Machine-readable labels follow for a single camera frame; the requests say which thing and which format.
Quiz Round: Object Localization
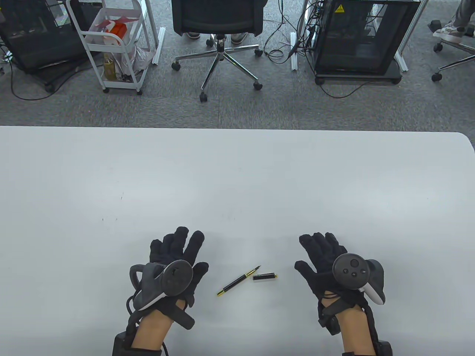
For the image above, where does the person's left forearm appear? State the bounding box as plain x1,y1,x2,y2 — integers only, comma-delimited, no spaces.
131,308,176,351

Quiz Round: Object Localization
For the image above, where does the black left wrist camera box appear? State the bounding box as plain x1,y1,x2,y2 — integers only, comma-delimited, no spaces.
112,333,135,356

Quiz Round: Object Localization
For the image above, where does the person's right hand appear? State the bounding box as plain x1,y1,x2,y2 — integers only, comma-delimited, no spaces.
294,232,367,316

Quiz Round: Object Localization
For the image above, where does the aluminium frame leg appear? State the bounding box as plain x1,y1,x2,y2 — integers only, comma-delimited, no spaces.
394,0,430,73

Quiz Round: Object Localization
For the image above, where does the black gold fountain pen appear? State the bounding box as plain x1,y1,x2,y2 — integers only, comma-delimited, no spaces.
217,265,262,297

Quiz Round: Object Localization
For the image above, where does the office chair base with castors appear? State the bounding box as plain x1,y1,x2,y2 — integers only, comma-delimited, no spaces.
427,20,475,82

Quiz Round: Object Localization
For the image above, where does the black computer tower case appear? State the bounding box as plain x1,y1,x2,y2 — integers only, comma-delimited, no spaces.
313,0,422,86

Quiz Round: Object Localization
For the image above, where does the grey left hand controller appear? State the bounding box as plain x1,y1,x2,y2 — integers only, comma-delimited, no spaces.
130,260,194,312

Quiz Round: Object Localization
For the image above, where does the black left wrist strap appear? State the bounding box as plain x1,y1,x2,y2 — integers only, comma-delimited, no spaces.
174,300,196,330

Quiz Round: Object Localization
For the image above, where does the yellow bottle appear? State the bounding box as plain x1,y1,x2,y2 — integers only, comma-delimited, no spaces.
103,53,117,82

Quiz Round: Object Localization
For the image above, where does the black glove cable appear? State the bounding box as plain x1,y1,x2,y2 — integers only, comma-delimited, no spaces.
126,295,141,338
362,302,382,353

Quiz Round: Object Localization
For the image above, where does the clear plastic bag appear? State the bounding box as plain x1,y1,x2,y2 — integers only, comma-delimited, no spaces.
115,45,156,77

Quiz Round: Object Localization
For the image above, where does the white plastic bag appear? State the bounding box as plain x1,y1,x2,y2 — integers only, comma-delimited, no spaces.
89,8,125,34

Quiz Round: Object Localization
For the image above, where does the black floor cable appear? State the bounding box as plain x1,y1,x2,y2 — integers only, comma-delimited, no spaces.
9,61,76,101
318,80,373,99
263,0,297,64

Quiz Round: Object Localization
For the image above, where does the person's left hand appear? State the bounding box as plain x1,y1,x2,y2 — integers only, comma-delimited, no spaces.
149,226,209,316

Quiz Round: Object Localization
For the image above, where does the grey right hand controller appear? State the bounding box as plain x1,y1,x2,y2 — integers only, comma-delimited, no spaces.
332,253,386,306

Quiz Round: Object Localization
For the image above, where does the black right wrist strap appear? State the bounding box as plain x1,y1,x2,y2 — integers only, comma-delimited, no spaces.
318,299,357,336

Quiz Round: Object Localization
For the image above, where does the grey hand controller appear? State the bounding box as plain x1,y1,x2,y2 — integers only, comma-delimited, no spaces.
130,260,194,312
332,253,386,306

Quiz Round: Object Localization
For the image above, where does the white metal trolley cart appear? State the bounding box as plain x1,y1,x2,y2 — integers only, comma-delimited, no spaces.
66,0,157,95

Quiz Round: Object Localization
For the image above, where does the person's right forearm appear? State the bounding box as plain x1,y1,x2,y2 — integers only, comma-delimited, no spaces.
335,307,376,353

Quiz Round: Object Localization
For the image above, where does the aluminium profile rail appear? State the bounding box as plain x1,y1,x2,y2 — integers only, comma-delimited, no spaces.
290,32,299,71
152,27,167,66

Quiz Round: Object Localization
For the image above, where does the black wrist strap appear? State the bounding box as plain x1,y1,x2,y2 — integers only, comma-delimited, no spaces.
174,300,196,330
318,299,357,336

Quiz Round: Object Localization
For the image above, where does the black mesh office chair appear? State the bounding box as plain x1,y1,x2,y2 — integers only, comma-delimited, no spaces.
171,0,268,103

